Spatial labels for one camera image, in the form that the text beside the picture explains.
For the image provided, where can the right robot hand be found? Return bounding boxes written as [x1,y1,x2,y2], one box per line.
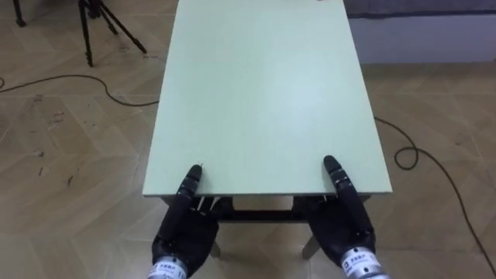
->
[303,154,377,269]

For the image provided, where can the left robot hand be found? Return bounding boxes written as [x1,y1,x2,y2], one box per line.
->
[150,164,220,278]

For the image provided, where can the pale green table black legs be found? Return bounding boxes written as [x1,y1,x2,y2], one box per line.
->
[141,0,393,261]

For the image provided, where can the grey bed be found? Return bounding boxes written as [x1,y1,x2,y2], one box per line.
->
[343,0,496,65]

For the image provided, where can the black tripod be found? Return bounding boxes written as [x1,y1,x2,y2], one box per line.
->
[76,0,149,68]

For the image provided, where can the black stand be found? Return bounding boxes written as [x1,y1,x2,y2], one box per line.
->
[12,0,29,29]

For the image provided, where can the black floor cable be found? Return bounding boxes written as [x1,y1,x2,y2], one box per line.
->
[0,74,496,269]

